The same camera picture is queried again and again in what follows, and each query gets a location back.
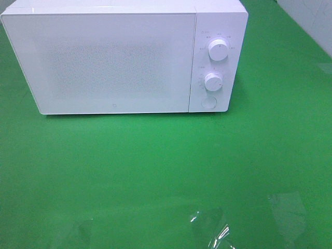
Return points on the round door release button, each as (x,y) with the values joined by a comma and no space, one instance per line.
(209,102)

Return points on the white control knob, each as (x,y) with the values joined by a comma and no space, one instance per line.
(213,82)
(218,49)

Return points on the white microwave door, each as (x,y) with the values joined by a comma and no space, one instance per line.
(100,64)

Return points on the white microwave oven body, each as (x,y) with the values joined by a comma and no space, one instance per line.
(214,19)

